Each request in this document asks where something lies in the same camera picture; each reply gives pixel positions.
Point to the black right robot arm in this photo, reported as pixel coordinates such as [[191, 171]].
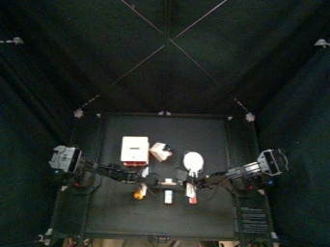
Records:
[[269, 162]]

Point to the silver frame corner bracket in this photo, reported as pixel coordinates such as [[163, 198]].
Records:
[[250, 117], [77, 113], [321, 42], [15, 41]]

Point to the white box with red base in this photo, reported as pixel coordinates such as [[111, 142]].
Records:
[[135, 150]]

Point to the small pink toy box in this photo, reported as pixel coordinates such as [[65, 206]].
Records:
[[159, 151]]

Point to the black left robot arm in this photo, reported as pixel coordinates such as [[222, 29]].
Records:
[[68, 159]]

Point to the white text label sticker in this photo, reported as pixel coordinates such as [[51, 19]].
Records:
[[253, 220]]

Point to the white toy sushi piece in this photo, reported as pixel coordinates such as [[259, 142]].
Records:
[[168, 196]]

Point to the silver frame centre bracket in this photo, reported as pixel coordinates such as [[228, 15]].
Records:
[[164, 113]]

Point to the white oval toy plate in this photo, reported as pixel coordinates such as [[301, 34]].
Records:
[[192, 161]]

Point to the white and red toy piece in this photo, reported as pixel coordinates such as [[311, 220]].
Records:
[[191, 193]]

